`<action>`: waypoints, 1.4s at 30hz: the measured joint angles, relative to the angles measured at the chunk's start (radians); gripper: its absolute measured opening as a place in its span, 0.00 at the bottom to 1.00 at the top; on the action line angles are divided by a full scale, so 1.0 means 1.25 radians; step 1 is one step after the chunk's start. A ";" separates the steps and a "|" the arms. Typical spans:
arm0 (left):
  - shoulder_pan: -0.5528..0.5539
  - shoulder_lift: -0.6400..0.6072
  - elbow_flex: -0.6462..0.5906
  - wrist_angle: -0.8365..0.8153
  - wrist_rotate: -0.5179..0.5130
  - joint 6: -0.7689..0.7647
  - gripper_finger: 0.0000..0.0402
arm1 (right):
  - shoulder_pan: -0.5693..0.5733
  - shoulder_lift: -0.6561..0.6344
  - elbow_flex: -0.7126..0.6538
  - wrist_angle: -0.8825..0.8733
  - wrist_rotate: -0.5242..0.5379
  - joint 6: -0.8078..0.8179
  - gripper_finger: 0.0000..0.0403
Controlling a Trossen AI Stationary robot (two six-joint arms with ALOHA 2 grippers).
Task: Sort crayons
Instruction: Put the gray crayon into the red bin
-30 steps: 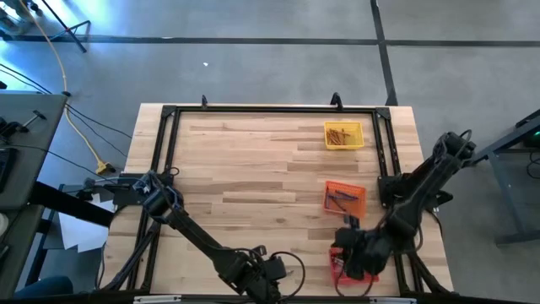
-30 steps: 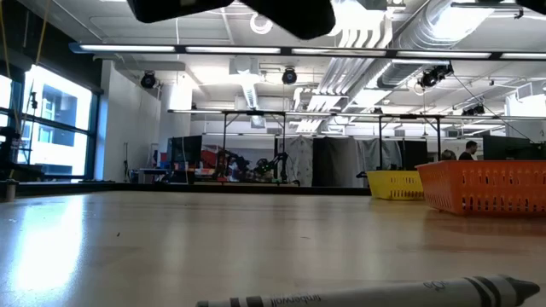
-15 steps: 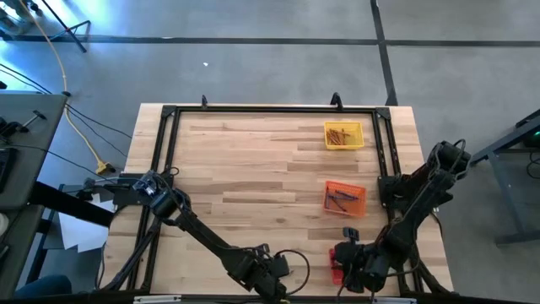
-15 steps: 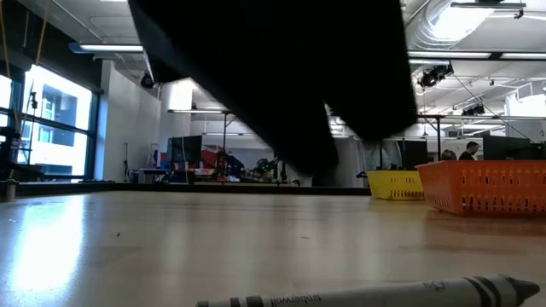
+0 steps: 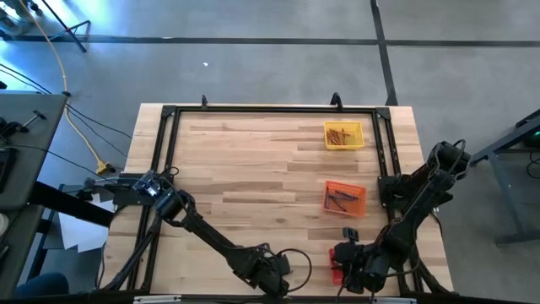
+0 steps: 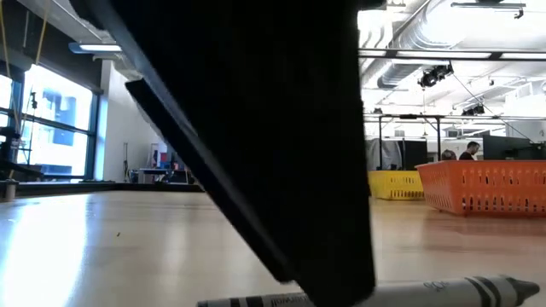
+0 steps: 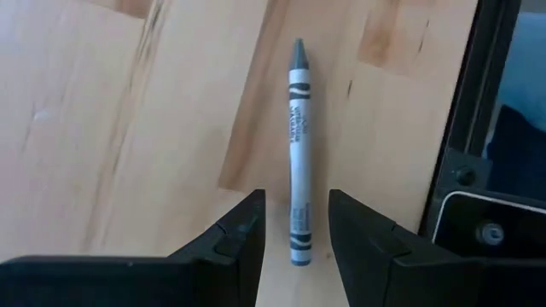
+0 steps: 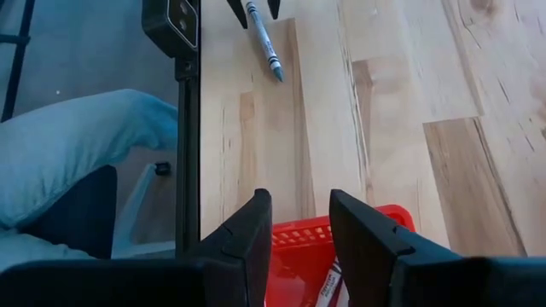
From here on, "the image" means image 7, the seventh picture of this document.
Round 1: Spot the white crayon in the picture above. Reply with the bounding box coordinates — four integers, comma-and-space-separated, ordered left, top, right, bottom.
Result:
288, 37, 313, 268

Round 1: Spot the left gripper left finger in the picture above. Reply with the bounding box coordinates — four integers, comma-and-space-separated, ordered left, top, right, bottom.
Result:
0, 188, 267, 307

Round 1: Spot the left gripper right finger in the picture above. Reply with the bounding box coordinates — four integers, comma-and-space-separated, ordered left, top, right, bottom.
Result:
328, 188, 546, 307

